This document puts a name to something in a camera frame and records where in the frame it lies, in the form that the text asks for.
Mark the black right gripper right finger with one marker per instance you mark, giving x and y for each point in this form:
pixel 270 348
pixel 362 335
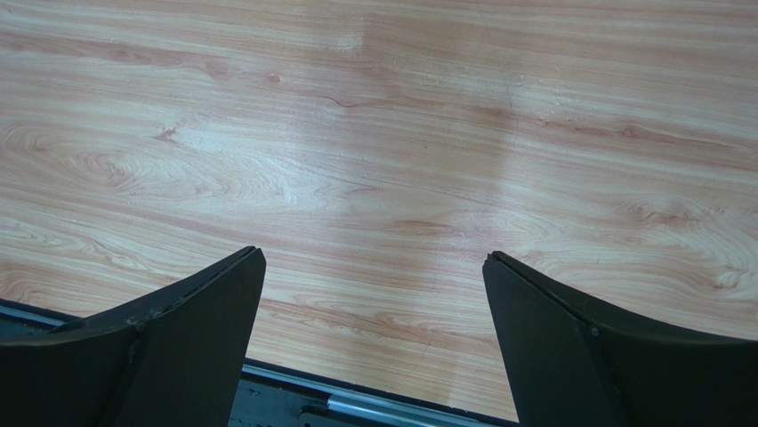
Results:
pixel 573 359

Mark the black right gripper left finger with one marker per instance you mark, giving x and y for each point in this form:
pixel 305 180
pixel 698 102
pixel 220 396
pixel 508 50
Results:
pixel 172 357

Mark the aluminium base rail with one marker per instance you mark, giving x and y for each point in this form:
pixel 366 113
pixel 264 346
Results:
pixel 268 395

